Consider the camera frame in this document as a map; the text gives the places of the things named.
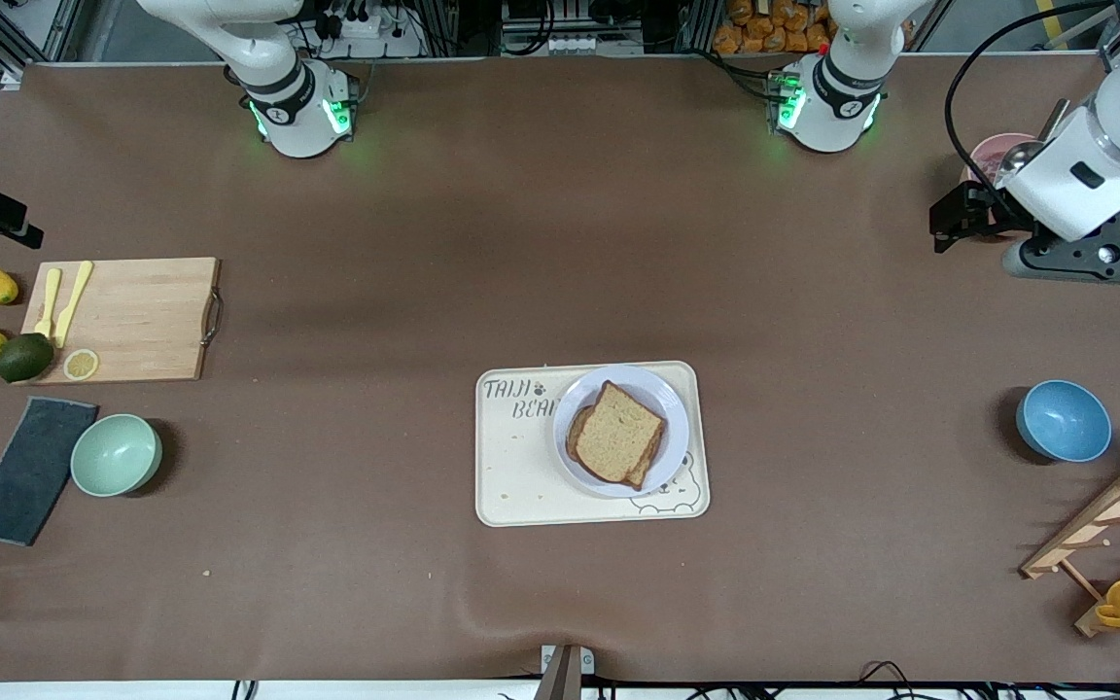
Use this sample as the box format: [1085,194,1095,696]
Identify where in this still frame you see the pale lilac round plate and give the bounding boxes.
[553,365,691,499]

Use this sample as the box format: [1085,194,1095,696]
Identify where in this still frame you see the light wholemeal bread slice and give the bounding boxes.
[575,381,668,484]

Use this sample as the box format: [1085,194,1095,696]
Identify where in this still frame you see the toasted bread slice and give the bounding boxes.
[566,401,668,490]

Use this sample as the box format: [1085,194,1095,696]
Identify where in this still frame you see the pink bowl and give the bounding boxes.
[963,133,1037,195]

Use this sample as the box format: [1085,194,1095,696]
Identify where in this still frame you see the metal scoop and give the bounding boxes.
[996,97,1071,188]

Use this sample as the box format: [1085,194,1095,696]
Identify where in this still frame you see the yellow plastic fork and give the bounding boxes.
[33,267,63,339]

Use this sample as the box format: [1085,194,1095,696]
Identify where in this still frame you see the yellow plastic knife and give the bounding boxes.
[52,261,94,349]

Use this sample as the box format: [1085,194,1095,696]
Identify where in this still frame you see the dark green avocado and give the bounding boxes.
[0,332,55,384]

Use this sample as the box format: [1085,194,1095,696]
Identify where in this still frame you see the wooden cutting board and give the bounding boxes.
[19,257,225,386]

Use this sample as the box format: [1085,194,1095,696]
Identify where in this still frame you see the blue bowl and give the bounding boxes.
[1015,379,1113,464]

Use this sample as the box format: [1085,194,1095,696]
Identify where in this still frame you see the dark grey cloth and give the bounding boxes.
[0,396,99,547]

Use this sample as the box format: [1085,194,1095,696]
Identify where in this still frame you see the mint green bowl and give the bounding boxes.
[70,413,163,499]

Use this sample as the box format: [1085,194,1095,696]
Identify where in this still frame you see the orange snack packets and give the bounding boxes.
[713,0,835,55]

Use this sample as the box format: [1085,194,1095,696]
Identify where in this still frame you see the wooden peg rack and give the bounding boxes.
[1020,447,1120,639]

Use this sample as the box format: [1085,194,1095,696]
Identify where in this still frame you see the white power strip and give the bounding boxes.
[312,0,425,59]

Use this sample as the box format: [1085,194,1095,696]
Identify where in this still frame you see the white socket strip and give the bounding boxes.
[548,34,646,56]

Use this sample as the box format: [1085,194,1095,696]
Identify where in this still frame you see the cream bear print tray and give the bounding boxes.
[475,361,712,528]

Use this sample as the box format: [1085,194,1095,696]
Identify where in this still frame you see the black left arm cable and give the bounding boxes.
[944,0,1120,220]

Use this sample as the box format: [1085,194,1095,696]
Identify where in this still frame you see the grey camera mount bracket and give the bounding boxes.
[534,644,596,700]

